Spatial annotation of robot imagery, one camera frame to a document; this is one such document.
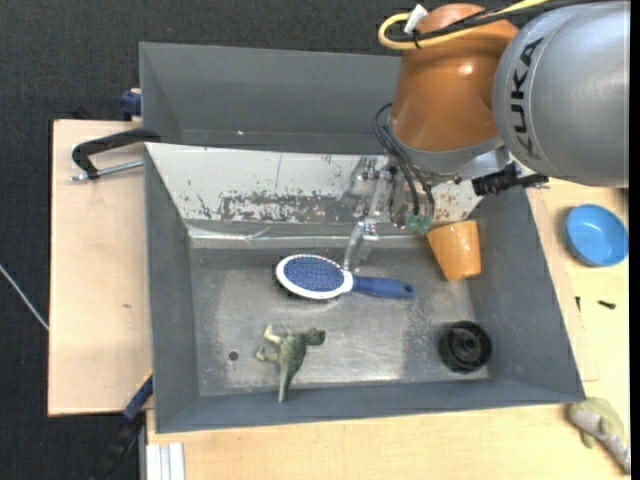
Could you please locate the pale green soft toy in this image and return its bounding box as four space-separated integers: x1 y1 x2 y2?
568 396 632 475

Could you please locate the orange plastic cup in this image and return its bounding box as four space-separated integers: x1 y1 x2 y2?
425 219 484 283

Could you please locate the grey metal bin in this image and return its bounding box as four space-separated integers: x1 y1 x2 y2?
138 41 587 434

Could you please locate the blue plastic bowl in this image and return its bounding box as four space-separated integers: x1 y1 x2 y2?
564 203 631 269

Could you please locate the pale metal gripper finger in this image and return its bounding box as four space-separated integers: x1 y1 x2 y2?
341 219 380 273
341 155 382 205

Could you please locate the blue and white hairbrush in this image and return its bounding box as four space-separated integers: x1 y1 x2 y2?
274 253 416 301

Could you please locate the green toy dinosaur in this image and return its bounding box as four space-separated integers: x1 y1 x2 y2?
255 323 327 404

